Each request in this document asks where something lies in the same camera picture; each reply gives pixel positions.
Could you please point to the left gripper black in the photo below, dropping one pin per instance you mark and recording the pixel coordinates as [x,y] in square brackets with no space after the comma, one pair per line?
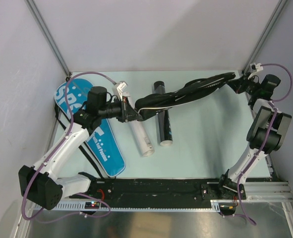
[127,113]

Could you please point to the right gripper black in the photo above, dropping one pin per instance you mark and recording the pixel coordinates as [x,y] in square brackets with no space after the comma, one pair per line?
[238,85]

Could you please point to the black racket bag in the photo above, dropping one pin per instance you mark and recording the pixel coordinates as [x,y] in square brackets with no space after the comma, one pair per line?
[194,90]

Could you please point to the black shuttlecock tube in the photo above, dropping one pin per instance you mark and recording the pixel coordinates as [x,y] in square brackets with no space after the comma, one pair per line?
[164,126]

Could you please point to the white shuttlecock tube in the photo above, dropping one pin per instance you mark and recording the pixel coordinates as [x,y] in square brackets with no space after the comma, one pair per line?
[141,137]

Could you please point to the blue racket bag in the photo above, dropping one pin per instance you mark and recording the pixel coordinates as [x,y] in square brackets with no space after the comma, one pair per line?
[102,144]

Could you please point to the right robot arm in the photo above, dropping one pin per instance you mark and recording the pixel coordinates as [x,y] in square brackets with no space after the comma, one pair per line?
[265,135]

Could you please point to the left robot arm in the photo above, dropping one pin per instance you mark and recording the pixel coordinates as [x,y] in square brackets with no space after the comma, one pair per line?
[40,183]

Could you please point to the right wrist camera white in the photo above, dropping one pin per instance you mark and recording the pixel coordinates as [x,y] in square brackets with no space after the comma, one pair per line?
[255,68]

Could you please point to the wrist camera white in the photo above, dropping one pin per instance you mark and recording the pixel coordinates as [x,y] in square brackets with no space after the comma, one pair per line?
[119,88]
[255,68]

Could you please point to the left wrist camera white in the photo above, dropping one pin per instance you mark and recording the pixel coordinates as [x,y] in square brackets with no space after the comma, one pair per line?
[119,88]

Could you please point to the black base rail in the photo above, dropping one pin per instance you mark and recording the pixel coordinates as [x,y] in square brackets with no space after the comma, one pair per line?
[161,193]

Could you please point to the right aluminium frame post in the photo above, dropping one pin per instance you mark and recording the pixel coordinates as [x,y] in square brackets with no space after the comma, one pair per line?
[272,22]

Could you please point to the aluminium frame post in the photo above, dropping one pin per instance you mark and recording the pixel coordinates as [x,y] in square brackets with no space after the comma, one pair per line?
[272,22]
[40,21]

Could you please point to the white cable duct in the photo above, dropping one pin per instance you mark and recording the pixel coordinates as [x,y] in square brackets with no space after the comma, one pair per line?
[90,206]

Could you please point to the left aluminium frame post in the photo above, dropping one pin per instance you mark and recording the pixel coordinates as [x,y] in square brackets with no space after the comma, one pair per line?
[40,21]

